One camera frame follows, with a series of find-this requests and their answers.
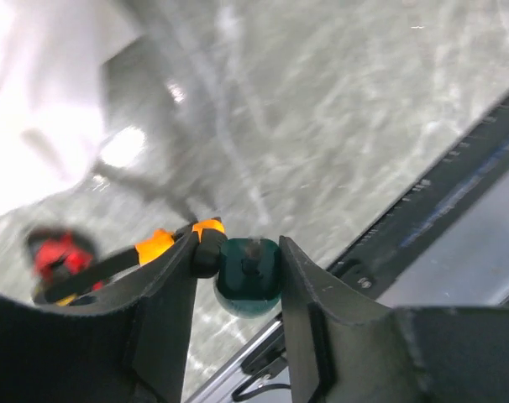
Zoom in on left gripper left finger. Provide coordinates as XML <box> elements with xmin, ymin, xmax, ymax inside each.
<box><xmin>0</xmin><ymin>233</ymin><xmax>201</xmax><ymax>402</ymax></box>

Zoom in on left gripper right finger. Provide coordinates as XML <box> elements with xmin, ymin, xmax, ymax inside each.
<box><xmin>279</xmin><ymin>237</ymin><xmax>509</xmax><ymax>402</ymax></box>

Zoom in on stubby green screwdriver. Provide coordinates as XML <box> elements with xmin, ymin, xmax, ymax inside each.
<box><xmin>213</xmin><ymin>238</ymin><xmax>282</xmax><ymax>318</ymax></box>

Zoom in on orange handled pliers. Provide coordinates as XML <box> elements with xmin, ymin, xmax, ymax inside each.
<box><xmin>32</xmin><ymin>217</ymin><xmax>227</xmax><ymax>306</ymax></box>

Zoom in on white cloth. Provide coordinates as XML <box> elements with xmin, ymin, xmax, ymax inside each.
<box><xmin>0</xmin><ymin>1</ymin><xmax>141</xmax><ymax>216</ymax></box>

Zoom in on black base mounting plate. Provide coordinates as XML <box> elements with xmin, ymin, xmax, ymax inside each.
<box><xmin>328</xmin><ymin>93</ymin><xmax>509</xmax><ymax>299</ymax></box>

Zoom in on aluminium frame rail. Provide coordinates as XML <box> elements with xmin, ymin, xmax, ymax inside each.
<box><xmin>189</xmin><ymin>171</ymin><xmax>509</xmax><ymax>402</ymax></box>

